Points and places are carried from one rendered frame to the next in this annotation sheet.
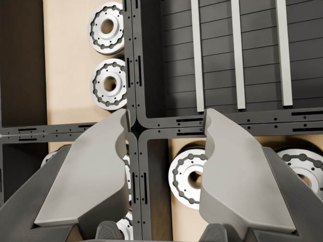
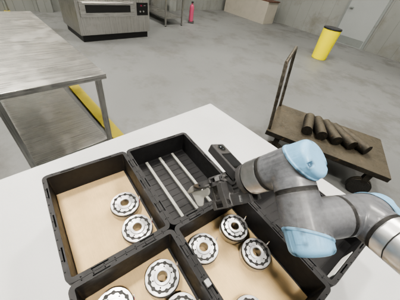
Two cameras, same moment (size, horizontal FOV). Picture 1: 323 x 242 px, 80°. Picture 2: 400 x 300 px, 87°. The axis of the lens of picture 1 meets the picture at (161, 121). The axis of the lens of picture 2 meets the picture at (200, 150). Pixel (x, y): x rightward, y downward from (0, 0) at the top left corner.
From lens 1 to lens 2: 0.56 m
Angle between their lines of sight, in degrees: 60
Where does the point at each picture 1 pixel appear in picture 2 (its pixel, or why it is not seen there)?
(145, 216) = (196, 261)
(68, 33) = (88, 217)
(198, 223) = (216, 277)
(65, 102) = (96, 259)
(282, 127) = not seen: hidden behind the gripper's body
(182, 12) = (157, 190)
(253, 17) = (186, 185)
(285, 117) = not seen: hidden behind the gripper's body
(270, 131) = not seen: hidden behind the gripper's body
